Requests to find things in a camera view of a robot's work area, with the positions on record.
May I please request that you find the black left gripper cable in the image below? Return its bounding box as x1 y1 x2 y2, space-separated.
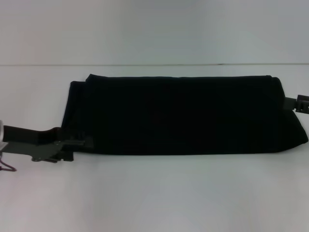
0 157 17 173

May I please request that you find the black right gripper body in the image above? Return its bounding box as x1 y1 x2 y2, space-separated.
295 94 309 113

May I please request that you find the black shirt with FREE print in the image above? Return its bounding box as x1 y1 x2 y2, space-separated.
53 73 309 157

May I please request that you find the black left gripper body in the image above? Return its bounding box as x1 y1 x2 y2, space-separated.
2 125 73 163

